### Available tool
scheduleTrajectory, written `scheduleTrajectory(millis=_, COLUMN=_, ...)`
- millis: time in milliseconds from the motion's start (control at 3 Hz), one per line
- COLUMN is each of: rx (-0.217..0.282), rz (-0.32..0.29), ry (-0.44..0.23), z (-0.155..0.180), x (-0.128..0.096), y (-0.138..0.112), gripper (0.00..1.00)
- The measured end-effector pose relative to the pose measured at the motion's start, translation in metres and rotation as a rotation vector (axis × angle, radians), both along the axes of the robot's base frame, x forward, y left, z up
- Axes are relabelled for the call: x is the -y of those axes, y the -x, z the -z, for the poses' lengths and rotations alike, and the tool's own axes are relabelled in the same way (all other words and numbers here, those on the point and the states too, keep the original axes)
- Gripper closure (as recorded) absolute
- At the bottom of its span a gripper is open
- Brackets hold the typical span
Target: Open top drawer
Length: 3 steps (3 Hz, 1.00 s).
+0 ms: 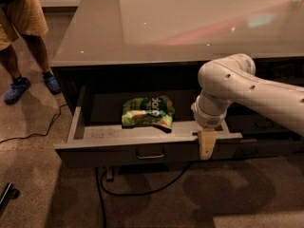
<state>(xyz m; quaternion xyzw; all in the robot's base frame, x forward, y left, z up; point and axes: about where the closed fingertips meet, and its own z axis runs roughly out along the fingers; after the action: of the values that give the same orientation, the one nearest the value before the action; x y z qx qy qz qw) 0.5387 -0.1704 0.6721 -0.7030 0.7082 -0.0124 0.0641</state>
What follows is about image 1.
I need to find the drawer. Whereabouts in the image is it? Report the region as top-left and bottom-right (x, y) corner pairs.
(238, 139), (304, 158)
(225, 114), (290, 134)
(54, 85), (243, 169)

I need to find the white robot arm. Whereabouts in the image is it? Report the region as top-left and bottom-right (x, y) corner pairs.
(191, 54), (304, 160)

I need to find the dark grey drawer cabinet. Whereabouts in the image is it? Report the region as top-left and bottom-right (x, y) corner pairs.
(50, 0), (304, 163)

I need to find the green snack bag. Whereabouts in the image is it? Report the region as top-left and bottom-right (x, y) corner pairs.
(122, 96), (175, 132)

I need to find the metal cabinet leg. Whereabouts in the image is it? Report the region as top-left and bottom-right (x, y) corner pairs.
(106, 166), (114, 181)

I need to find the blue left shoe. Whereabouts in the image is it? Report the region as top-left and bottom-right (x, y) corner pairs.
(44, 76), (61, 95)

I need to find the blue shoe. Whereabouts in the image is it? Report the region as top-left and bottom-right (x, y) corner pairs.
(44, 76), (61, 95)
(4, 78), (30, 105)

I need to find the blue right shoe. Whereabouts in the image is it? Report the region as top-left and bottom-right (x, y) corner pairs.
(4, 78), (30, 105)

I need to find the black object on floor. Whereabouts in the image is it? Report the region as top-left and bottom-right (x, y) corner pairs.
(0, 182), (20, 211)

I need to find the person in yellow shorts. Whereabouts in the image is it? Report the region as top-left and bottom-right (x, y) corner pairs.
(0, 0), (62, 105)

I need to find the thick black floor cable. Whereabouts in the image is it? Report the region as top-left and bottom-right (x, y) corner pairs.
(93, 161), (194, 228)

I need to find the thin black floor cable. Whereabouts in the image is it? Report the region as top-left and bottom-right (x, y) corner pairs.
(0, 103), (68, 144)

